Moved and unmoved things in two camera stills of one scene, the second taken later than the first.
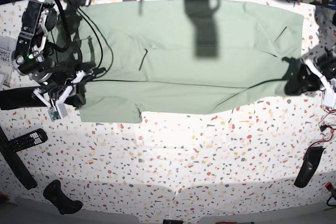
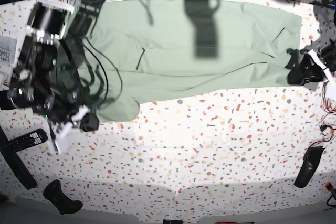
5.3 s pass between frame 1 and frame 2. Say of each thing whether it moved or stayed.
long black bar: stayed
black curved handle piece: stayed
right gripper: moved
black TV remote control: stayed
